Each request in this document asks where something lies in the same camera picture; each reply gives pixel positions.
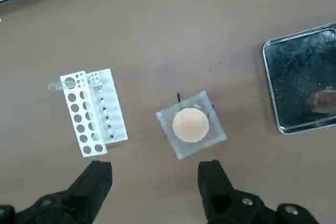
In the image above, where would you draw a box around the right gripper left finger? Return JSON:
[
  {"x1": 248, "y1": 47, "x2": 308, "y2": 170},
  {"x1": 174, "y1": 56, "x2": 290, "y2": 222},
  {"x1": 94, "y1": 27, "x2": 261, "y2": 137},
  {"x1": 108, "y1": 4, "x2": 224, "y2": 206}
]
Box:
[{"x1": 0, "y1": 160, "x2": 113, "y2": 224}]

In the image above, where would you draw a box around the stainless steel tray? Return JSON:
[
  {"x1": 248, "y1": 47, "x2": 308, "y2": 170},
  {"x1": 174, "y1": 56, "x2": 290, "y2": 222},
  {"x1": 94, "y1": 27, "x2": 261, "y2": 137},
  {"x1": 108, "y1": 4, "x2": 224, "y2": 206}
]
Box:
[{"x1": 262, "y1": 22, "x2": 336, "y2": 135}]

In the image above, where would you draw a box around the glass test tube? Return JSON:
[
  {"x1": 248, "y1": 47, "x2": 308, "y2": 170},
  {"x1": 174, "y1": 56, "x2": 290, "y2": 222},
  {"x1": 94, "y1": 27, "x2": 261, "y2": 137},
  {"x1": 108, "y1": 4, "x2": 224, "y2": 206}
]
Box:
[{"x1": 48, "y1": 79, "x2": 76, "y2": 93}]

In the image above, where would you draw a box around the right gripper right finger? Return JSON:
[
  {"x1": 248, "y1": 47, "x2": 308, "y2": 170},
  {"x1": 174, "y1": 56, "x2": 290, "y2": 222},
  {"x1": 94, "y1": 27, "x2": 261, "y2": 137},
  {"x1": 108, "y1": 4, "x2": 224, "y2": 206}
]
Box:
[{"x1": 197, "y1": 159, "x2": 320, "y2": 224}]

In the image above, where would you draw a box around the wire gauze with ceramic disc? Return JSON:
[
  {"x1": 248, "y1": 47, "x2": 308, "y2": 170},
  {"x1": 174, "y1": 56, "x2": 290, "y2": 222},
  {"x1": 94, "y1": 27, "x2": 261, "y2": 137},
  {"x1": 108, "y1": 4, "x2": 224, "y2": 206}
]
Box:
[{"x1": 156, "y1": 90, "x2": 228, "y2": 161}]

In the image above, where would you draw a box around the black ring tripod stand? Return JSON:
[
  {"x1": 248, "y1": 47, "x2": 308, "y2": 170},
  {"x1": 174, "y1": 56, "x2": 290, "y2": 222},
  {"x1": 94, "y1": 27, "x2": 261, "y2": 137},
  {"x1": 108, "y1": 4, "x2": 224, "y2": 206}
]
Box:
[{"x1": 176, "y1": 92, "x2": 215, "y2": 110}]

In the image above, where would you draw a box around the white test tube rack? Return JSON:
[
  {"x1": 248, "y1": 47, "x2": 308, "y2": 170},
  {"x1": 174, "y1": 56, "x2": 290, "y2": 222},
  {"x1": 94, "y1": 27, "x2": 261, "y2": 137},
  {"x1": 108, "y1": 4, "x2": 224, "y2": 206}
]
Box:
[{"x1": 59, "y1": 68, "x2": 129, "y2": 158}]

